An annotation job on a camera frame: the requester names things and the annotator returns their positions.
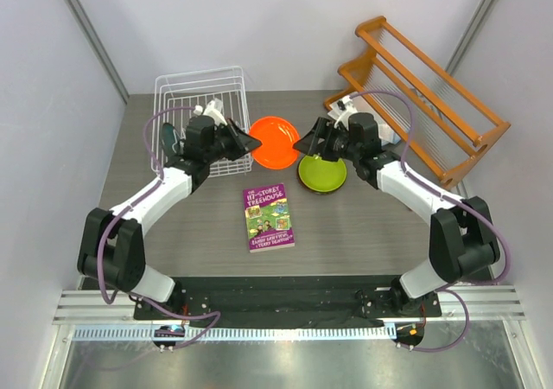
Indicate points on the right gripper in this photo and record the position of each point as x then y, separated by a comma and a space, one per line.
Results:
309, 144

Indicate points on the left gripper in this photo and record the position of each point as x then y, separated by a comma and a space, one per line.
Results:
243, 143

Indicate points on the red floral plate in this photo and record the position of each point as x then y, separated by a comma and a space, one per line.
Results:
313, 191

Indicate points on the lime green plate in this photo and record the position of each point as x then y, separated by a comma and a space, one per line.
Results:
320, 174

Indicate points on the orange plate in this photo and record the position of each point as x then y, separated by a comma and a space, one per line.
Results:
277, 136

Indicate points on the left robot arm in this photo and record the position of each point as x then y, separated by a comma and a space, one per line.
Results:
112, 245

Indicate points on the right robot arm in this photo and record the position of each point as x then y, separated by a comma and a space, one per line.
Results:
461, 237

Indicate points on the orange wooden rack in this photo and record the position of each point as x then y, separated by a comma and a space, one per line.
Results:
452, 129

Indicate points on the white paper packet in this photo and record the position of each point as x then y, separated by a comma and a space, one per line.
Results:
385, 133

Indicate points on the dark plate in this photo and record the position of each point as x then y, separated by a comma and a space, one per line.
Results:
171, 142

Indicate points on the purple treehouse book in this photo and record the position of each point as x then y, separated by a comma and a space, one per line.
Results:
267, 218

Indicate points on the perforated metal strip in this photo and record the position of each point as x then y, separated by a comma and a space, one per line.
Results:
168, 333

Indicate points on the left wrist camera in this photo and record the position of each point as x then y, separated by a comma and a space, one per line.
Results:
213, 109

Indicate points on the white wire dish rack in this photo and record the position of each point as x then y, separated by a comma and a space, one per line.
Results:
175, 97

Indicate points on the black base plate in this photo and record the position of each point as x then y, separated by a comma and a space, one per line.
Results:
310, 302

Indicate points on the aluminium rail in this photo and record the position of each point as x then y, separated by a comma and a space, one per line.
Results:
484, 303

